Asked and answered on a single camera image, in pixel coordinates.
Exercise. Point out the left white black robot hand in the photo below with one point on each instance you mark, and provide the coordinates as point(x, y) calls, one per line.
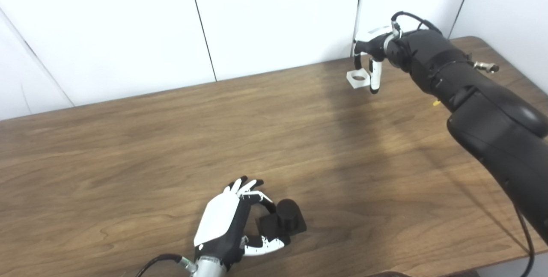
point(218, 219)

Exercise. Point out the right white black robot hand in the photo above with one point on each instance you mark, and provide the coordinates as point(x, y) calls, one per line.
point(372, 43)

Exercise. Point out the white square piece with hole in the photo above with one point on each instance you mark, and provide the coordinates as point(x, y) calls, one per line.
point(357, 85)

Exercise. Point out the black peg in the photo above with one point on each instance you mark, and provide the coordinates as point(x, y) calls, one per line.
point(289, 217)

